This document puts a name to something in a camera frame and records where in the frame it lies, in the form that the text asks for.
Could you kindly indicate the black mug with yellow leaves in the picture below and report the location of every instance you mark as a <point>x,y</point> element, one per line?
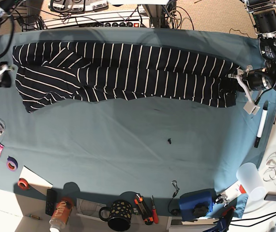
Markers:
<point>118,216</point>

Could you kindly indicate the navy white striped t-shirt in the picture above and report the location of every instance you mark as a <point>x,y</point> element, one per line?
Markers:
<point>50,72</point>

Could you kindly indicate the blue clamp device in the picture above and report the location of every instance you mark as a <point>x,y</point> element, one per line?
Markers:
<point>194,205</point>

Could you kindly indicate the white paper sheet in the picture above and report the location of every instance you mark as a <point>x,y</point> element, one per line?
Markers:
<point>34,180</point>

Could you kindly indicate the orange tape roll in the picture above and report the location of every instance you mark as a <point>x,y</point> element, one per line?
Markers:
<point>23,184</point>

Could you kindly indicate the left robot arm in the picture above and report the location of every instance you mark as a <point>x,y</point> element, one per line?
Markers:
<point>256,82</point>

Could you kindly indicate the black remote control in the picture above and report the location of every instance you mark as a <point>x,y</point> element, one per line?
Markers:
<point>51,197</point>

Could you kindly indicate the translucent plastic cup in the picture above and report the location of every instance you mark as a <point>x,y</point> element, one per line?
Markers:
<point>251,181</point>

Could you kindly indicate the white red card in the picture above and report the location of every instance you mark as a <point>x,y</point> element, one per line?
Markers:
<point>232,192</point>

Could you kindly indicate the orange black utility knife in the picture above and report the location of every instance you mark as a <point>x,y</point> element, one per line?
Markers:
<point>143,209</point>

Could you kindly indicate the grey flat adapter box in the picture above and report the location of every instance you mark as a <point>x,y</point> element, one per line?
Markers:
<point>270,196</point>

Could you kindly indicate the white power strip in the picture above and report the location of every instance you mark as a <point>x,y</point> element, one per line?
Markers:
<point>124,18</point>

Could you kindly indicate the purple tape roll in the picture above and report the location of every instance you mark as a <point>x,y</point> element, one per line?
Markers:
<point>12,164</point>

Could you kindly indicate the teal table cloth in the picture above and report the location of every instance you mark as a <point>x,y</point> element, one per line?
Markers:
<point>108,150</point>

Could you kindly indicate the red handled screwdriver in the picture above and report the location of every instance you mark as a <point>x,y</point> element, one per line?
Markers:
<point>154,212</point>

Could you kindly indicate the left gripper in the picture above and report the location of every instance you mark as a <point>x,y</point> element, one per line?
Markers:
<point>237,83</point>

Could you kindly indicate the white black marker pen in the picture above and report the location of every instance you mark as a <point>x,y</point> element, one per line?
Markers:
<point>261,125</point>

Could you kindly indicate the orange drink bottle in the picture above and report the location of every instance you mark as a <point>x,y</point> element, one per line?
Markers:
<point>61,214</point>

